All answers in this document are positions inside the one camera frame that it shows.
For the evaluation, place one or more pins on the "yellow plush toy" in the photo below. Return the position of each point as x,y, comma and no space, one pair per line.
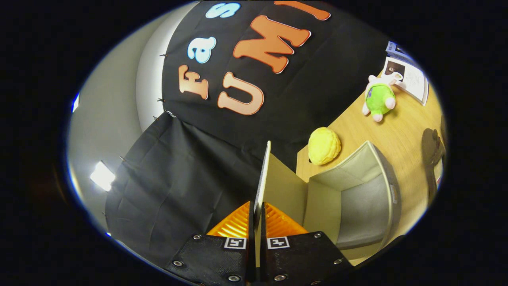
324,146

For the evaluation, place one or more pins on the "grey fabric storage box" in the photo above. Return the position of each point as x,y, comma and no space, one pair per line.
357,206

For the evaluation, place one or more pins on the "brown fuzzy shoe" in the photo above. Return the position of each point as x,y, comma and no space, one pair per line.
431,147

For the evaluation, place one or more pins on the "blue cover book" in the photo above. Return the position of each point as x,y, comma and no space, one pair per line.
397,51

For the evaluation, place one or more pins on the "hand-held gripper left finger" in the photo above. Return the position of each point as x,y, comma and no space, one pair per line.
214,258

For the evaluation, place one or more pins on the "green and pink plush toy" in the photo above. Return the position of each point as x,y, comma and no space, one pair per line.
379,99

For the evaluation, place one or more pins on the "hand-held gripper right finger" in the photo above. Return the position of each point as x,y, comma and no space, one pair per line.
301,256

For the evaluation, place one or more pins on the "white book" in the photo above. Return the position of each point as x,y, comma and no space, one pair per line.
414,81

